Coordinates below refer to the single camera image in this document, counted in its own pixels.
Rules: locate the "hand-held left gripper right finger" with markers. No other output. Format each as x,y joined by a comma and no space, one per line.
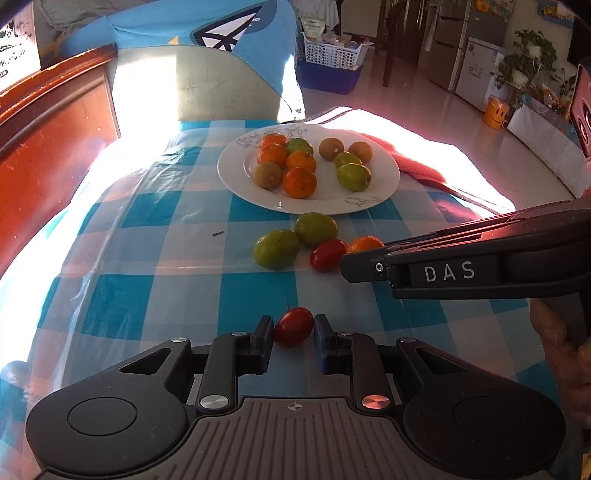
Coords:
323,344

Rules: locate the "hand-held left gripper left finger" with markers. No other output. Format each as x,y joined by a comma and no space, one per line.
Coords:
265,341

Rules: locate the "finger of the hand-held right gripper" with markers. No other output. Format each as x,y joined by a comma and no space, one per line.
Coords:
362,267

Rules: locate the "red cherry tomato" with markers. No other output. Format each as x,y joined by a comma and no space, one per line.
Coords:
293,326
328,254

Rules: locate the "white oval plate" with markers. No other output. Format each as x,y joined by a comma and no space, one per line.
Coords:
323,198

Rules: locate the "large orange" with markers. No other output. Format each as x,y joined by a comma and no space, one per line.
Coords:
300,182

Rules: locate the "yellowish green fruit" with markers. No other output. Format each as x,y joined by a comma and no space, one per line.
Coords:
347,159

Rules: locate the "brown round fruit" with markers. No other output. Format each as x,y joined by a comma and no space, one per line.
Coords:
331,148
268,175
360,151

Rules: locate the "person's right hand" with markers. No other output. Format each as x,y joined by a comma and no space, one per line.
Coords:
570,378

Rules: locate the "orange-red towel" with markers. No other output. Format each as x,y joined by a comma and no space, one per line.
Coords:
415,166

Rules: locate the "white panel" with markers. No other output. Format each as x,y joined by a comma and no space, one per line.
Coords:
545,134

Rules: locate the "blue checked tablecloth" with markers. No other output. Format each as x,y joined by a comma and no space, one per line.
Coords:
138,300

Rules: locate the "yellow smiley bucket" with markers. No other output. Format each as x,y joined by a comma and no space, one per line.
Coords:
496,113

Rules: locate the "speaker box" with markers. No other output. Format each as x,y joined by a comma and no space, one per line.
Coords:
581,110

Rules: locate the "white chest freezer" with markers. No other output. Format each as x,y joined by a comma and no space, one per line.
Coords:
475,74

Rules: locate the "blue plastic bin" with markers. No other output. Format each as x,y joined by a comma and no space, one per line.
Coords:
325,81

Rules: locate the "green potted plant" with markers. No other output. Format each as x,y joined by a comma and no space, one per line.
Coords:
531,46

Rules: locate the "white plastic basket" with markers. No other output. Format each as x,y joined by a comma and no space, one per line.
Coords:
330,55

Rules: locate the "grey refrigerator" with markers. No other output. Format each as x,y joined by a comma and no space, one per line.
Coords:
450,46

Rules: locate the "beige chair back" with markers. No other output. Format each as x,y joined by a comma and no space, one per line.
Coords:
217,87

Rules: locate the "red-brown wooden headboard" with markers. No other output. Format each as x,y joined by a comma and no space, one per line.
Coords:
46,161

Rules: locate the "blue printed cloth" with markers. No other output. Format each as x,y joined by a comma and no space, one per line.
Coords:
152,27

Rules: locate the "white printed poster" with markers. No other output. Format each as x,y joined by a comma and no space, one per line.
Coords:
18,50

